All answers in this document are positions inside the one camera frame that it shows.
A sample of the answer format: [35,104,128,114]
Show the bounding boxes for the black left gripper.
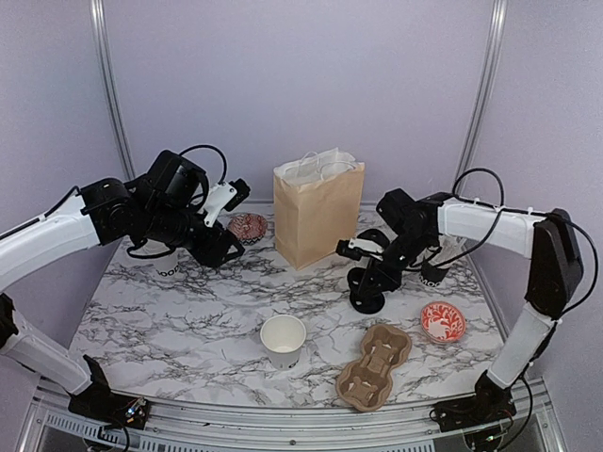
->
[143,202,246,268]

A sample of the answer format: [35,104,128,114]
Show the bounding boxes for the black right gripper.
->
[358,228,434,297]

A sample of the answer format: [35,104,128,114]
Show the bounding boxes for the stack of white cups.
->
[152,252,180,280]

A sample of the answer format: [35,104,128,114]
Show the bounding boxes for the brown paper takeout bag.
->
[273,148,365,270]

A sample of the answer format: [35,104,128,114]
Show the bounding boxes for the brown cardboard cup carrier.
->
[335,324,413,412]

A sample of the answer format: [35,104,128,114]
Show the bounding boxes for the white paper coffee cup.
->
[358,228,390,249]

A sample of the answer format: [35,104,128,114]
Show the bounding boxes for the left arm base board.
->
[68,392,151,429]

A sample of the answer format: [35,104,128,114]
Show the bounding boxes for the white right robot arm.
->
[336,188,584,422]

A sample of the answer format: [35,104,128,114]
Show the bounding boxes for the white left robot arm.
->
[1,150,251,419]

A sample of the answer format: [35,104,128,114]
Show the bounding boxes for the right arm base board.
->
[430,395,516,432]

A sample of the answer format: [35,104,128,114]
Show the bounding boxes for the stack of black lids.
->
[350,292,385,315]

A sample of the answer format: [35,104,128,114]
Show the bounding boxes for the black cup holding straws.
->
[419,261,449,287]

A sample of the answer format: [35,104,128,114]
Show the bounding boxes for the red floral bowl right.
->
[420,301,466,344]

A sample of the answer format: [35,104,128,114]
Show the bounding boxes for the red patterned bowl left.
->
[227,213,268,246]

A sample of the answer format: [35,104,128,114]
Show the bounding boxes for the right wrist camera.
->
[335,238,383,261]

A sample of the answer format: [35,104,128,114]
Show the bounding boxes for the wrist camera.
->
[335,238,383,261]
[204,179,251,228]

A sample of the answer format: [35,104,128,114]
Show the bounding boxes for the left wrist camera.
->
[204,179,251,228]

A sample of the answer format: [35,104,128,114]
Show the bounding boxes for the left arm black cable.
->
[37,144,230,222]

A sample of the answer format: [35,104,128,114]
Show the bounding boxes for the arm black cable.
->
[37,144,230,222]
[451,168,590,321]

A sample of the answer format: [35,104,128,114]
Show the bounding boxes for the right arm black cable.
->
[451,168,590,321]

